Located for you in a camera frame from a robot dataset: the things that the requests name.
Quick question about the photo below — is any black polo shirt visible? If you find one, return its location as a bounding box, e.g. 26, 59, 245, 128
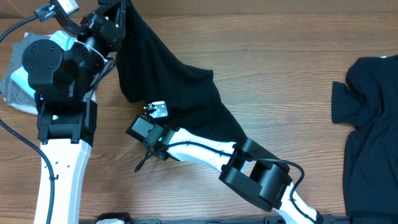
116, 1, 247, 142

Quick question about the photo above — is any pile of black clothes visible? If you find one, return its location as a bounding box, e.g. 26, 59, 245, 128
331, 56, 397, 223

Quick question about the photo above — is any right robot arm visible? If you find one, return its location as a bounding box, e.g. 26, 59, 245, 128
126, 116, 324, 223

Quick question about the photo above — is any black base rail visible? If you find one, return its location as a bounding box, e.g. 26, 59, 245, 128
79, 212, 352, 224

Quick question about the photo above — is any folded light blue shirt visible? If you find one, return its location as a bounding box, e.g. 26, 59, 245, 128
11, 30, 76, 98

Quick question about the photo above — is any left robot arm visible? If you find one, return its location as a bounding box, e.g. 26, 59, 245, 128
22, 0, 127, 223

